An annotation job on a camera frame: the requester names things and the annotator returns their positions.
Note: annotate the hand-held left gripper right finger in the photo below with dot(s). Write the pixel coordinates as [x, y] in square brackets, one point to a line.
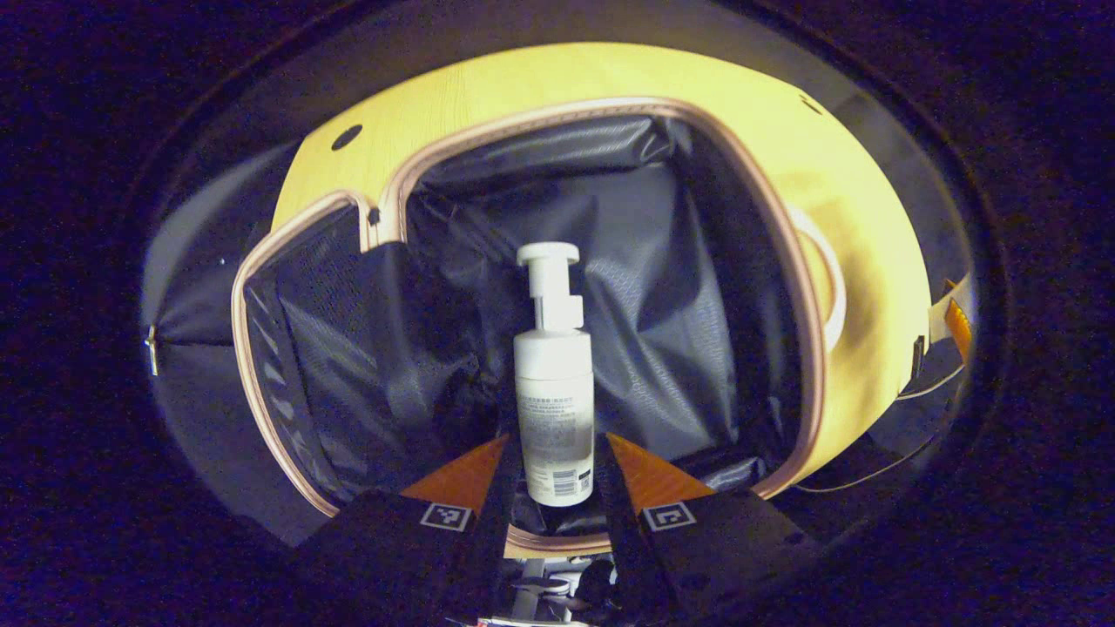
[620, 522]

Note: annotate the pink suitcase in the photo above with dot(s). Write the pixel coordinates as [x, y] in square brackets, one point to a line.
[662, 305]

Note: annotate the small white tag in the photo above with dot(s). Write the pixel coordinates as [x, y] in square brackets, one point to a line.
[152, 348]

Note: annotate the white squeeze tube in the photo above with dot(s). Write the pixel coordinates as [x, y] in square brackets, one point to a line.
[939, 315]

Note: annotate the white pump bottle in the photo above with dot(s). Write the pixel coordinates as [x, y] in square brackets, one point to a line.
[554, 383]

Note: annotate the black table clamp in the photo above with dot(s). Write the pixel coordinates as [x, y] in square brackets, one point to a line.
[917, 355]

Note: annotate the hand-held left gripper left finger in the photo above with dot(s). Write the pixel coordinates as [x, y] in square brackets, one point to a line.
[488, 522]

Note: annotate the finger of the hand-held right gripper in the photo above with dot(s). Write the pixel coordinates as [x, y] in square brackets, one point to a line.
[958, 326]

